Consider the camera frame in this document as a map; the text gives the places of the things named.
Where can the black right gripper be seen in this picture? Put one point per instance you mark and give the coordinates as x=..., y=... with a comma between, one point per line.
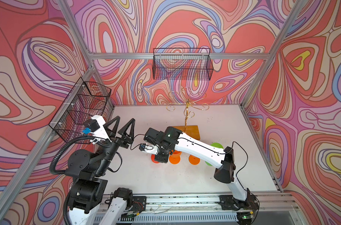
x=161, y=159

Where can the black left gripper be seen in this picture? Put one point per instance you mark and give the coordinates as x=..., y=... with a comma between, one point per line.
x=123, y=141

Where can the orange front wine glass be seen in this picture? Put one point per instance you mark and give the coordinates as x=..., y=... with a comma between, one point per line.
x=175, y=158

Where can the orange wine glass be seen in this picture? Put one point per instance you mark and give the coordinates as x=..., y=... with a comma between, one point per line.
x=193, y=160
x=175, y=158

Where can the green wine glass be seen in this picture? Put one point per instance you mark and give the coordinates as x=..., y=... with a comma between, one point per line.
x=216, y=145

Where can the red wine glass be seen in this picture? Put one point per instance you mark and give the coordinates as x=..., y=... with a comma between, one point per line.
x=153, y=159

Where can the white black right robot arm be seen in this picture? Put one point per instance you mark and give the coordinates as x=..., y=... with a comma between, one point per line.
x=163, y=144

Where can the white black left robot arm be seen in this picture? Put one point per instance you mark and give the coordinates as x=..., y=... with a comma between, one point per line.
x=87, y=168

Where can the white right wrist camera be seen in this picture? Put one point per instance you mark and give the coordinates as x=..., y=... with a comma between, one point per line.
x=150, y=149

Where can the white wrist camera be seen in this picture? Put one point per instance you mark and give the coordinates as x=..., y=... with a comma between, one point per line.
x=150, y=149
x=94, y=127

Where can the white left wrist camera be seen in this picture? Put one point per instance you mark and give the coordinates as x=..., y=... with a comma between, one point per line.
x=94, y=127

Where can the black wire basket left wall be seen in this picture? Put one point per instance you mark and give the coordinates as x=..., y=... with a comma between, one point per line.
x=86, y=99

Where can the black wire basket wall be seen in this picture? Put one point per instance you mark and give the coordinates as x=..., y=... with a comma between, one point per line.
x=86, y=99
x=178, y=63

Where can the gold wire rack wooden base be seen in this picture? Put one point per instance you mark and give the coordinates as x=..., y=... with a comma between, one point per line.
x=189, y=104

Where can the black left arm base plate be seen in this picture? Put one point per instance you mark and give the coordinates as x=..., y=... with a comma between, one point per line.
x=138, y=206

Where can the aluminium front rail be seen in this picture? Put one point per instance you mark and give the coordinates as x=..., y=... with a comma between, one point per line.
x=275, y=209

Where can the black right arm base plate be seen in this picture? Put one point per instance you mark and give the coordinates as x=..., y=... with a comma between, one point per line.
x=228, y=202

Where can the black wire basket back wall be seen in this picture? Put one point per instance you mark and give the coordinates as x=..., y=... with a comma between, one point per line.
x=178, y=63

